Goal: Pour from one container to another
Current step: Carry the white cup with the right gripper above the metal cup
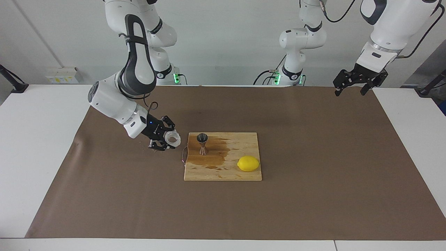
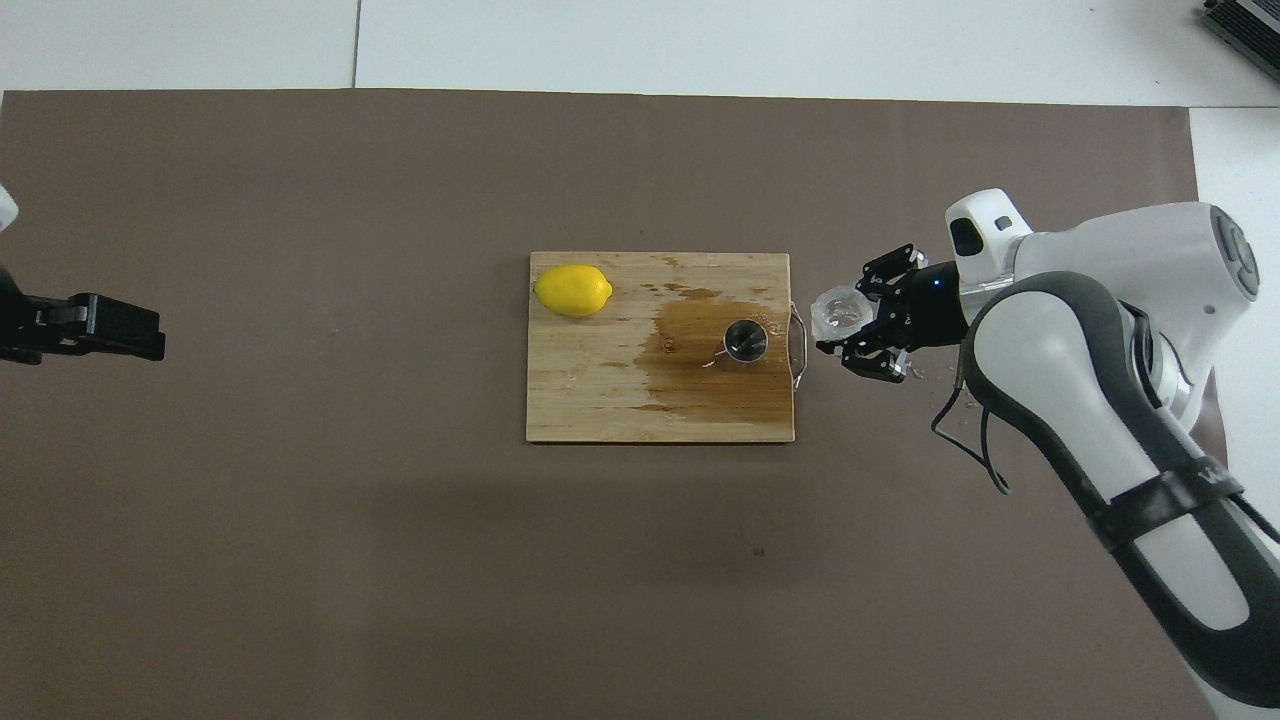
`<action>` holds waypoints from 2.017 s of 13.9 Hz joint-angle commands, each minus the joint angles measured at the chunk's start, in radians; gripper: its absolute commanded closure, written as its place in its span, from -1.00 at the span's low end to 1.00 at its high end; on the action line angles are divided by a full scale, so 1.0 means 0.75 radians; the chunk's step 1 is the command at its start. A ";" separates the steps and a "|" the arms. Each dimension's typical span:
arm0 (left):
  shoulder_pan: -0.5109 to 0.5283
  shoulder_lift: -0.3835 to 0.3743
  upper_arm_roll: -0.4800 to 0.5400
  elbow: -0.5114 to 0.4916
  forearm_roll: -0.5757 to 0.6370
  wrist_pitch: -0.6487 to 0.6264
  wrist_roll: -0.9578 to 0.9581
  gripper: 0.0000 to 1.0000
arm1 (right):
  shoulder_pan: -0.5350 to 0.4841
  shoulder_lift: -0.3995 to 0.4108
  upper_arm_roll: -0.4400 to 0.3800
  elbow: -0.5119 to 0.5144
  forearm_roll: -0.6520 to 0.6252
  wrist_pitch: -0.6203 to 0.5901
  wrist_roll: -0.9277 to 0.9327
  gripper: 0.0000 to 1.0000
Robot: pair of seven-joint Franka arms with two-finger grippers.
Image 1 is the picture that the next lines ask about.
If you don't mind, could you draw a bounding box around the white yellow wall socket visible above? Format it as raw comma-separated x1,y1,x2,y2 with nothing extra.
45,67,79,85

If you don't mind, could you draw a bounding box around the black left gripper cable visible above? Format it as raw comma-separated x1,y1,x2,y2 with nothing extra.
318,0,446,59

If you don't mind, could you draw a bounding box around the brown paper table mat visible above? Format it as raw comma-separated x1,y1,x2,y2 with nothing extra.
25,85,446,241

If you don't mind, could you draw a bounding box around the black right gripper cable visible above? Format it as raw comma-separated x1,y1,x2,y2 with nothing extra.
146,101,159,119

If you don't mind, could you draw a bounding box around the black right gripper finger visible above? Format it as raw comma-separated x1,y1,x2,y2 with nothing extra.
148,138,175,152
159,115,177,132

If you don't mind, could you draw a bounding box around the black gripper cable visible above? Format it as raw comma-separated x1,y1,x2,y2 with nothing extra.
318,0,446,59
146,101,159,119

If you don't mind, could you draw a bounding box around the black camera stand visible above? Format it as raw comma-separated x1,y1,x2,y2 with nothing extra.
415,69,446,98
0,64,29,94

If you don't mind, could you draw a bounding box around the yellow lemon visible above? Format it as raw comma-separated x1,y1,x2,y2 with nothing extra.
237,155,261,173

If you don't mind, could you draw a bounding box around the steel double jigger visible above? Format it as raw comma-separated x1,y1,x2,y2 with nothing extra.
196,133,209,156

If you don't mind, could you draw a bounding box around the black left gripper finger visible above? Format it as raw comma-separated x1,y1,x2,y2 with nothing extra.
360,74,388,96
333,69,357,97

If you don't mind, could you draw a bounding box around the wooden cutting board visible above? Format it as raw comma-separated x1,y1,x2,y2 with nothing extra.
182,132,263,182

